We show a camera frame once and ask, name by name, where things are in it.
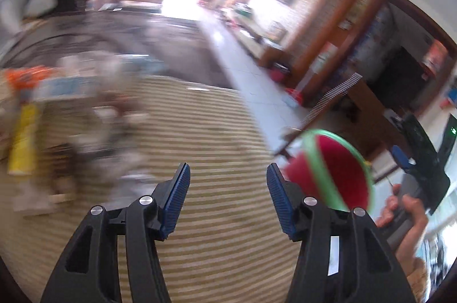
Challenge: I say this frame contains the yellow foil packet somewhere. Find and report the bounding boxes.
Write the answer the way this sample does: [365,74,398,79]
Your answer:
[8,103,39,176]

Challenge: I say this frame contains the white blue milk carton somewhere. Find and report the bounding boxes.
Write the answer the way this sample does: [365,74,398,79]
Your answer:
[33,76,99,103]

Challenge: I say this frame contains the orange snack bag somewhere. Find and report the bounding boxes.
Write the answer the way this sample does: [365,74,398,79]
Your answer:
[5,66,54,90]

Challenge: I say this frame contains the red green trash bin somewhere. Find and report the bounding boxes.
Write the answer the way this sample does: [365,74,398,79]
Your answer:
[281,129,373,212]

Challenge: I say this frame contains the person right hand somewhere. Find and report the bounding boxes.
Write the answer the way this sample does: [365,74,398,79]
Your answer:
[376,184,428,274]

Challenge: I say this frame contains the wooden dining chair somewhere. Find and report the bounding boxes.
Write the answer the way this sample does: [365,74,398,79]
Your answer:
[273,73,410,161]

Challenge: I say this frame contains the yellow striped table mat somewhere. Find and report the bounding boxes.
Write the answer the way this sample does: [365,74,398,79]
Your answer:
[1,76,300,302]

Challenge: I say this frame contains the red dustpan with broom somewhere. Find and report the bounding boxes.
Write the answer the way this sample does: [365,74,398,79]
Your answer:
[283,88,302,108]

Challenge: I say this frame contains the small red waste basket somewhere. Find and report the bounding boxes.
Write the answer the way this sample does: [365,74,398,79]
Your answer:
[270,62,290,83]

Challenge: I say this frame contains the low tv cabinet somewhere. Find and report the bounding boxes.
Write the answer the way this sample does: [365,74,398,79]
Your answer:
[222,6,286,68]

